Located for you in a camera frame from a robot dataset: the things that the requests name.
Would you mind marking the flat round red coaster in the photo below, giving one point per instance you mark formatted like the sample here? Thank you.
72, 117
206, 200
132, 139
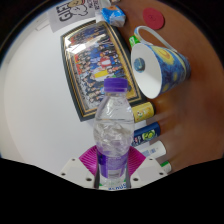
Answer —
153, 18

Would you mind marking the clear purple-capped water bottle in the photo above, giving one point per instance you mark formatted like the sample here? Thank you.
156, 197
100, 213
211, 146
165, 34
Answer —
113, 133

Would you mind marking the amber yellow-labelled pump bottle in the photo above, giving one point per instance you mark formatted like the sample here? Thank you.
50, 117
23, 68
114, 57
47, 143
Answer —
143, 112

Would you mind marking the white blue-capped lotion bottle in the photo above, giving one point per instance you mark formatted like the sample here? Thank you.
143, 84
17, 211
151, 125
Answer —
154, 149

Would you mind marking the white printed paper gift bag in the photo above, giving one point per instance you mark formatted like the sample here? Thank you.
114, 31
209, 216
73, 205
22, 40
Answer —
71, 13

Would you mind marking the framed group photo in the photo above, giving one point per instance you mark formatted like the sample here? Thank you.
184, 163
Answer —
90, 66

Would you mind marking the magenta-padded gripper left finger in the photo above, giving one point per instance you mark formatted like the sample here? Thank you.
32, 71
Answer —
78, 171

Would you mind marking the dark blue pump bottle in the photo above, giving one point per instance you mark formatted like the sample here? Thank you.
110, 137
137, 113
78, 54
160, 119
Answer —
146, 134

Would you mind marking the blue tissue pack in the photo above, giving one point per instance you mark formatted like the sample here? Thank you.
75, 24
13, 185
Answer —
113, 15

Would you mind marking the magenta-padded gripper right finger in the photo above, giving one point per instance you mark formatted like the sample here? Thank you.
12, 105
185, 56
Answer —
148, 170

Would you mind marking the blue starry print mug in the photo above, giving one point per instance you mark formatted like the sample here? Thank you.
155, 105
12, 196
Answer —
166, 66

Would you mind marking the small green packet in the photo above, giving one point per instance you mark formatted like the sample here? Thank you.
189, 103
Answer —
134, 41

